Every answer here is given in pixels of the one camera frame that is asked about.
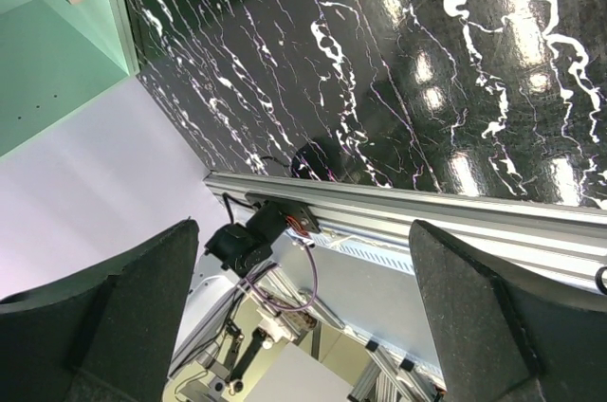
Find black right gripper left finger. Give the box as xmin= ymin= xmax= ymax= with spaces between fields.
xmin=1 ymin=219 xmax=199 ymax=401

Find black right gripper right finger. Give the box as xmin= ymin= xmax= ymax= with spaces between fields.
xmin=409 ymin=220 xmax=606 ymax=401

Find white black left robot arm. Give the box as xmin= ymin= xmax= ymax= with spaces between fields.
xmin=196 ymin=192 xmax=290 ymax=280

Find black marbled table mat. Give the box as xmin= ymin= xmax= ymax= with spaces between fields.
xmin=125 ymin=0 xmax=606 ymax=209

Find mint green open cabinet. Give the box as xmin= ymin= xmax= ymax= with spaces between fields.
xmin=1 ymin=0 xmax=138 ymax=155

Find aluminium mounting rail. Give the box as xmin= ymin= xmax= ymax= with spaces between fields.
xmin=202 ymin=173 xmax=607 ymax=297

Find aluminium frame workbench background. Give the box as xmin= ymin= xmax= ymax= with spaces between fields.
xmin=168 ymin=273 xmax=450 ymax=402

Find white slotted cable duct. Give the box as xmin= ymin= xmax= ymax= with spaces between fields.
xmin=324 ymin=239 xmax=414 ymax=275

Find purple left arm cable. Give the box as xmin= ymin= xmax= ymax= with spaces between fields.
xmin=239 ymin=243 xmax=320 ymax=314

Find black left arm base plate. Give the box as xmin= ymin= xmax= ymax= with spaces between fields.
xmin=245 ymin=192 xmax=322 ymax=241

